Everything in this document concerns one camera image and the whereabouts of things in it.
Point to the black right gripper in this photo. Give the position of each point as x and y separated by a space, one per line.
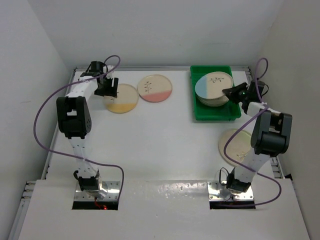
234 90

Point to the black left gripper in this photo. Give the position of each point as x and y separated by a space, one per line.
111 91

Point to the beige plate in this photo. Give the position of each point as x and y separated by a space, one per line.
214 102
211 85
155 88
238 148
126 100

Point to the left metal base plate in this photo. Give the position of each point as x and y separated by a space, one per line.
109 193

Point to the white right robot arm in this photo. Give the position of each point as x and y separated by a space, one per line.
270 137

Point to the white front cover board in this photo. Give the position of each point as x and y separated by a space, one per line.
151 210

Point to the metal base plate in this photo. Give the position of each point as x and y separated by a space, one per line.
219 193
109 193

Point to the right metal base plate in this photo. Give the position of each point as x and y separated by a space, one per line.
219 193

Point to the green plastic bin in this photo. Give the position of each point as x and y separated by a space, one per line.
227 112

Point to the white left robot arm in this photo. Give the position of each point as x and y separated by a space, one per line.
74 121

